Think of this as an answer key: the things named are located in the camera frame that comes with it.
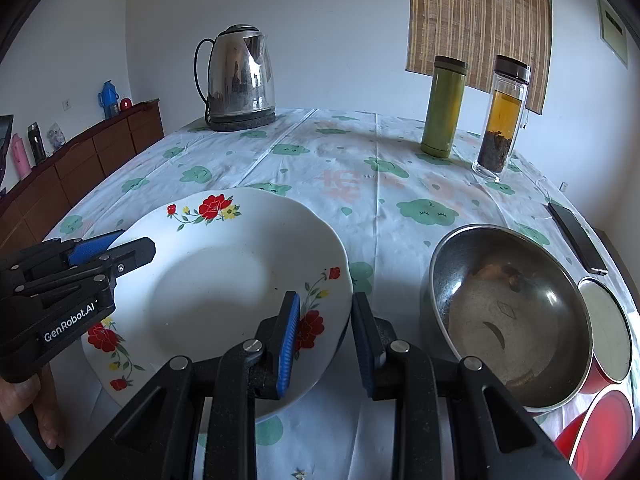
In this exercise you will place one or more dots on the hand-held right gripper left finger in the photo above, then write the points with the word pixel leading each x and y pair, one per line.
pixel 289 345

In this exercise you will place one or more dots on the stainless steel bowl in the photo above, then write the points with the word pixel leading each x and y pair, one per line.
pixel 510 320

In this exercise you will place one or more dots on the green thermos flask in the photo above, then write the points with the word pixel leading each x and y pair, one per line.
pixel 442 110

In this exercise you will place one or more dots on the glass tea bottle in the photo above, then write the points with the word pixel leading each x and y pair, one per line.
pixel 500 125

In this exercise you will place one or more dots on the black kettle base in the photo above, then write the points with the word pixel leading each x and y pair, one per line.
pixel 240 124

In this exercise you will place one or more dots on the brown wooden sideboard cabinet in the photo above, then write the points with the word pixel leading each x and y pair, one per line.
pixel 100 155

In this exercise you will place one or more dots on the red plastic cup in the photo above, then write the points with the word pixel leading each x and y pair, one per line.
pixel 605 430

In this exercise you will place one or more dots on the wall electrical panel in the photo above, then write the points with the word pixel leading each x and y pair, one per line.
pixel 614 30

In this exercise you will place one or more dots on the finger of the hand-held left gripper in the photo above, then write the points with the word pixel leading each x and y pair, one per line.
pixel 92 250
pixel 132 255

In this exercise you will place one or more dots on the black smartphone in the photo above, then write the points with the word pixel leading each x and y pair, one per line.
pixel 577 240

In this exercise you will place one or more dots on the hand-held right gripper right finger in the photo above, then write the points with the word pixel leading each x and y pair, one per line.
pixel 365 345

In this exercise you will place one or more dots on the blue thermos jug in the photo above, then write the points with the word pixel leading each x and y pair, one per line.
pixel 108 101

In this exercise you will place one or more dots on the pink thermos bottle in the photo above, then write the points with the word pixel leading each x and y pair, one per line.
pixel 21 157

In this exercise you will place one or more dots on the dark drink bottle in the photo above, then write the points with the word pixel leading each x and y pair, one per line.
pixel 36 144

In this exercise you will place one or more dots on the bamboo window blind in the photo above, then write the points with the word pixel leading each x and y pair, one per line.
pixel 480 20

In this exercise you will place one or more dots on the clear plastic bag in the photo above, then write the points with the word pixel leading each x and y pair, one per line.
pixel 56 136

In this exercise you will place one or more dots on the stainless steel electric kettle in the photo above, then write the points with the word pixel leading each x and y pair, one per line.
pixel 240 75

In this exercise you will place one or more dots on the white plate with red flowers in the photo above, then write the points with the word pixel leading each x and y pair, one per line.
pixel 210 285

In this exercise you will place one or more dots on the person's left hand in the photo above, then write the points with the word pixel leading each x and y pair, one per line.
pixel 25 395

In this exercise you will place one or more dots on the white tablecloth with green clouds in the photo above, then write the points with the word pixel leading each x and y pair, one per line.
pixel 350 170

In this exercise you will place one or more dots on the red apple ornament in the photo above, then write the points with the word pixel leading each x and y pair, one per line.
pixel 125 103

